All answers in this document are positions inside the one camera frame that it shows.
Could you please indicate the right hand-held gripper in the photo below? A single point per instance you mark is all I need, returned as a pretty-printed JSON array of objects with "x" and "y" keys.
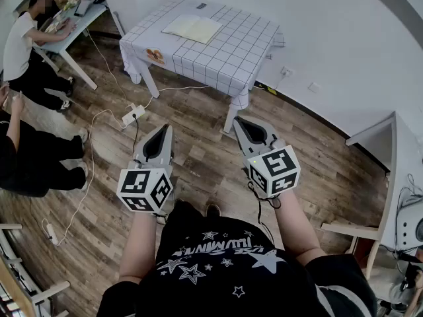
[{"x": 277, "y": 167}]

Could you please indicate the grey metal pole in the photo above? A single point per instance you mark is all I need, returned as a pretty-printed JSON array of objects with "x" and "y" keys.
[{"x": 118, "y": 23}]

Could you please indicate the person's left shoe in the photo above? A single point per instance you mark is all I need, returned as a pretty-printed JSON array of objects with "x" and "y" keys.
[{"x": 179, "y": 202}]

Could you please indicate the person's black star-print t-shirt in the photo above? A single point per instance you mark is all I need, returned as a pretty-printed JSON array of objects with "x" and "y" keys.
[{"x": 215, "y": 276}]

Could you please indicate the bunch of pale flowers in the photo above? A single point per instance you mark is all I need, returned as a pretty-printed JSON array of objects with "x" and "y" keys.
[{"x": 71, "y": 3}]

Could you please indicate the wooden chair frame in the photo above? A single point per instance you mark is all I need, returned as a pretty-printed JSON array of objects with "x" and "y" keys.
[{"x": 350, "y": 230}]

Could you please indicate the white side table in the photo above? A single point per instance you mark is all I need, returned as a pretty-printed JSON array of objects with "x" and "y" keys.
[{"x": 403, "y": 163}]

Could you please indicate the wooden rack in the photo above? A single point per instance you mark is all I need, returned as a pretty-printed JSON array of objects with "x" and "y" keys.
[{"x": 13, "y": 286}]

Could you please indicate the light blue desk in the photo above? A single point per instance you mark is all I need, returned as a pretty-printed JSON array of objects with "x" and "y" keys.
[{"x": 71, "y": 35}]

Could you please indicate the person's shoe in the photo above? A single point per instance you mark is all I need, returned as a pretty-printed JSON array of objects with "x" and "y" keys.
[
  {"x": 179, "y": 202},
  {"x": 213, "y": 210}
]

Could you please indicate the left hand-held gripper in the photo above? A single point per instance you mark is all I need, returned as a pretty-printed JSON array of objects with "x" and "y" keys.
[{"x": 138, "y": 183}]

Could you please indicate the blank white wall plate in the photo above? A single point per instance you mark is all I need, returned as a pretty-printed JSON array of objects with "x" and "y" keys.
[{"x": 314, "y": 86}]

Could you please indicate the notebook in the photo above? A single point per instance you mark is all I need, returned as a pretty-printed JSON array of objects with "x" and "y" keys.
[{"x": 193, "y": 28}]

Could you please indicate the person's right forearm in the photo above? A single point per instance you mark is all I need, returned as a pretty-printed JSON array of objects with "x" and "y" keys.
[{"x": 297, "y": 226}]

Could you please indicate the person's left forearm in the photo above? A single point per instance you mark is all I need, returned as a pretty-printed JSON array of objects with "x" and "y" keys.
[{"x": 138, "y": 243}]

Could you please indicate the dark equipment pile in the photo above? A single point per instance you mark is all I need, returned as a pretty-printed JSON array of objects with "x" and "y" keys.
[{"x": 406, "y": 282}]

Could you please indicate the white grid tablecloth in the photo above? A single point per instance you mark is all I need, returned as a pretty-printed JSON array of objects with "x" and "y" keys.
[{"x": 224, "y": 55}]

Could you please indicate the white wall socket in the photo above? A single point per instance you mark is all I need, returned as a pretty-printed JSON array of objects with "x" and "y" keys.
[{"x": 287, "y": 72}]

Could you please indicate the person's right shoe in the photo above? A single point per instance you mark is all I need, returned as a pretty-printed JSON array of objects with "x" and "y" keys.
[{"x": 213, "y": 210}]

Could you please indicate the yellow and black floor item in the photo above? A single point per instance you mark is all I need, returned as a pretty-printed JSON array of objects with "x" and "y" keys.
[{"x": 269, "y": 89}]

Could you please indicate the grey laptop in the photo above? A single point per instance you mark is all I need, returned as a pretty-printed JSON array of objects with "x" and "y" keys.
[{"x": 82, "y": 7}]

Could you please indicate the slim white power strip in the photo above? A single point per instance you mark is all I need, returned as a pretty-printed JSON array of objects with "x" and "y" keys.
[{"x": 52, "y": 233}]

